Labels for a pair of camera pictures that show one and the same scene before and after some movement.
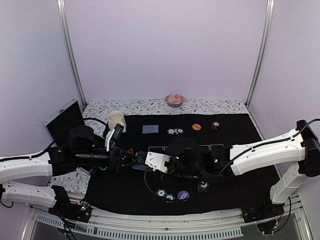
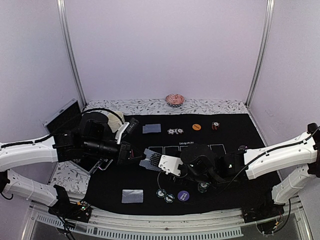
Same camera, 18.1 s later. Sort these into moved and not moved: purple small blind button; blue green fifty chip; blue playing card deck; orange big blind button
Moved: blue playing card deck
Not moved: orange big blind button; purple small blind button; blue green fifty chip
